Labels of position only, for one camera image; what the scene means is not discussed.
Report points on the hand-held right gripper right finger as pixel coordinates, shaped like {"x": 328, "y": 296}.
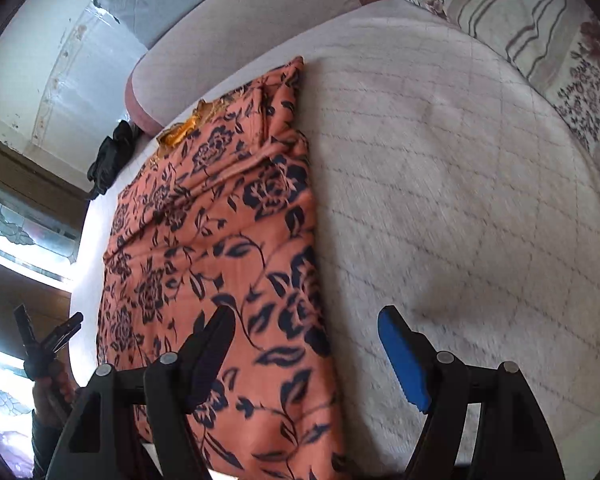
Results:
{"x": 404, "y": 360}

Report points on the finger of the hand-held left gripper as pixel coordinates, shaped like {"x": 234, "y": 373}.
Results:
{"x": 62, "y": 335}
{"x": 26, "y": 332}

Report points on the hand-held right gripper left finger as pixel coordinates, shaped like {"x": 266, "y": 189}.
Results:
{"x": 214, "y": 342}

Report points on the orange floral garment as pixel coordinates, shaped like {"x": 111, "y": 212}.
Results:
{"x": 215, "y": 240}

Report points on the person's left forearm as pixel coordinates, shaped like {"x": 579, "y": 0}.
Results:
{"x": 42, "y": 447}

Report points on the person's left hand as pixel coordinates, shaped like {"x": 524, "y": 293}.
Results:
{"x": 52, "y": 390}

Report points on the stained glass window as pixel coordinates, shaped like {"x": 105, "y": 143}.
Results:
{"x": 15, "y": 225}

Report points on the pink quilted bed cover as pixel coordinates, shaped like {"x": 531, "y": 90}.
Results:
{"x": 440, "y": 185}

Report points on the black cloth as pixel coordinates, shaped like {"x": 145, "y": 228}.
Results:
{"x": 109, "y": 155}

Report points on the pink bolster pillow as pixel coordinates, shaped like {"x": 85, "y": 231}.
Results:
{"x": 260, "y": 15}

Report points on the striped floral pillow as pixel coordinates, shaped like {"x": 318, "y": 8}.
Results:
{"x": 540, "y": 35}

